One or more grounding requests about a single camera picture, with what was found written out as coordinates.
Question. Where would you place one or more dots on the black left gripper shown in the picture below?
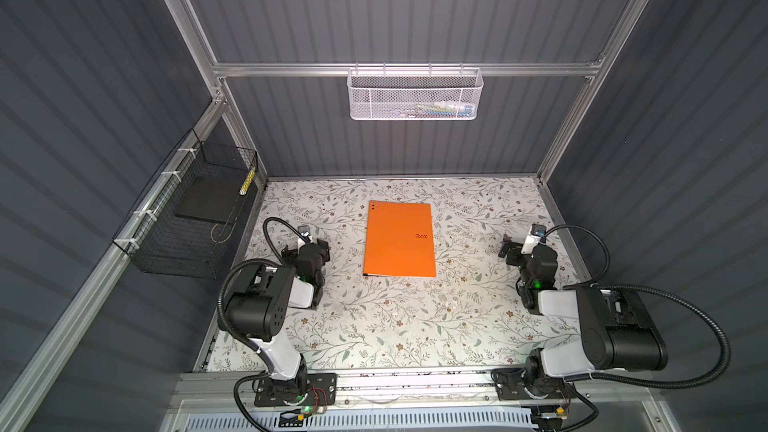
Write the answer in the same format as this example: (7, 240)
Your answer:
(320, 247)

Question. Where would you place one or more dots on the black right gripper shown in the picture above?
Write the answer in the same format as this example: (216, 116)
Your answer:
(506, 247)

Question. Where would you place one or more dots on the orange folder black inside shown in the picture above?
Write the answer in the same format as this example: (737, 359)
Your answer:
(399, 240)

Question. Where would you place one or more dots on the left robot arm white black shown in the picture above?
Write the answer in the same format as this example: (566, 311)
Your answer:
(255, 298)

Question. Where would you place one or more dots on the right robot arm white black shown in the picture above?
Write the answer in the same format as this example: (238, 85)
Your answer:
(615, 329)

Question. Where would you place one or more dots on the floral table mat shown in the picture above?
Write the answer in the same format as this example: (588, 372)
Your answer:
(468, 314)

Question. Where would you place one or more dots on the yellow marker in basket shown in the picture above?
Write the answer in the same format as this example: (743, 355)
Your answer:
(247, 182)

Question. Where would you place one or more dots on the black pad in basket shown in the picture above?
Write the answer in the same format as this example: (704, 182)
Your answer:
(209, 200)

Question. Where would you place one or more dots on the markers in white basket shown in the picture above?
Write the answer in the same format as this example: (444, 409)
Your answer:
(450, 109)

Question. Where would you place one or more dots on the white vented panel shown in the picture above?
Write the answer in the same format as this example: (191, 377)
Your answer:
(460, 418)

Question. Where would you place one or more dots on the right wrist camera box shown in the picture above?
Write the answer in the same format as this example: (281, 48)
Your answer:
(535, 234)

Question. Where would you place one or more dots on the black wire basket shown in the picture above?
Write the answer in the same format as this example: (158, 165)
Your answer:
(158, 242)

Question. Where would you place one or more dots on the white wire mesh basket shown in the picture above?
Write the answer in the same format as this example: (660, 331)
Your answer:
(377, 97)

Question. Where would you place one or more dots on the aluminium frame crossbar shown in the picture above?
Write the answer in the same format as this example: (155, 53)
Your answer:
(560, 69)

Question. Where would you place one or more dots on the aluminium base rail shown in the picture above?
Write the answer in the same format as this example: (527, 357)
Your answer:
(397, 388)

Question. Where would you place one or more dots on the aluminium frame post right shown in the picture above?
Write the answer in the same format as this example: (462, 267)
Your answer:
(616, 41)

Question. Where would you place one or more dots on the aluminium frame post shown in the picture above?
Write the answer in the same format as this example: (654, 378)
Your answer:
(198, 45)
(616, 41)

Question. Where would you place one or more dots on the aluminium frame post left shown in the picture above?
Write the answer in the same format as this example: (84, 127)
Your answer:
(198, 45)

